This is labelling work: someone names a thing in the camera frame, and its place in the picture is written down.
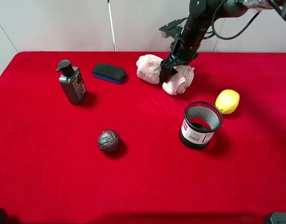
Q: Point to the dark maroon ball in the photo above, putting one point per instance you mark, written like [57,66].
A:
[108,141]

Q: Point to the black blue whiteboard eraser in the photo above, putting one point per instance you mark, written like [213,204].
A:
[109,73]

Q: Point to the pink towel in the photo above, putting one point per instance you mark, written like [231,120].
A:
[148,69]

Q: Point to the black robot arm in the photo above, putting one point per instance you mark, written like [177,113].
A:
[200,25]

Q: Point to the red velvet tablecloth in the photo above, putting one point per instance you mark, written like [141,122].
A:
[52,172]

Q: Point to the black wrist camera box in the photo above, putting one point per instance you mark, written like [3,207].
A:
[172,29]

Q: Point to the black mesh pen holder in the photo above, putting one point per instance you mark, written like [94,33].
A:
[201,121]

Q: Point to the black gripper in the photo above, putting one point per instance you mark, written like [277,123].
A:
[180,56]

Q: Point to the yellow lemon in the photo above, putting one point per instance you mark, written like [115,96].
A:
[227,101]

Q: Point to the black pump dispenser bottle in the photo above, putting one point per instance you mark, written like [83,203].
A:
[71,82]

